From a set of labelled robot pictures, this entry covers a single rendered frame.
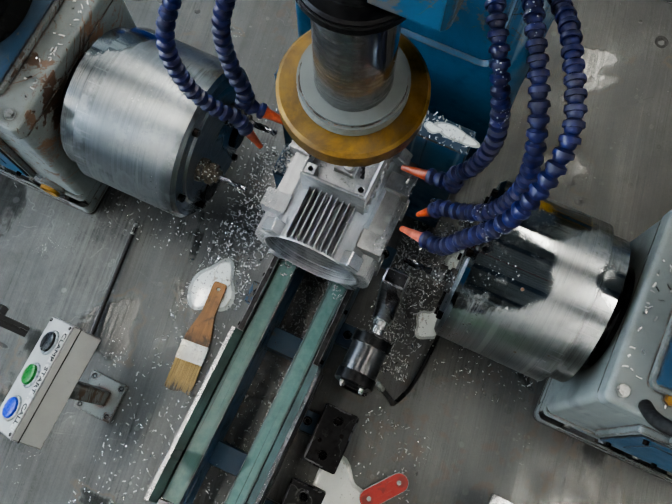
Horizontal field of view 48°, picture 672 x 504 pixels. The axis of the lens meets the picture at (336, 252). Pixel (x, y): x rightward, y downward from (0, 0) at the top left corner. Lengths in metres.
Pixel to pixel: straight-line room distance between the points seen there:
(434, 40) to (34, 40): 0.57
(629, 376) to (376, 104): 0.47
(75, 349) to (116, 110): 0.34
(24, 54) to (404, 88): 0.57
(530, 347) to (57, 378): 0.65
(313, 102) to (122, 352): 0.69
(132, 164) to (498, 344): 0.57
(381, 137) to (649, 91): 0.84
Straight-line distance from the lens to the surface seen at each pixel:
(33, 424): 1.13
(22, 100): 1.16
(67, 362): 1.12
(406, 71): 0.88
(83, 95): 1.14
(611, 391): 1.03
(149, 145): 1.10
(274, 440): 1.21
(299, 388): 1.21
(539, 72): 0.80
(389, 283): 0.90
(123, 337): 1.39
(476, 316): 1.04
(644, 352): 1.05
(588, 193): 1.48
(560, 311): 1.03
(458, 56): 1.11
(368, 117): 0.85
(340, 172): 1.08
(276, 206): 1.11
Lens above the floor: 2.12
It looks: 75 degrees down
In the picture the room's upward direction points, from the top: straight up
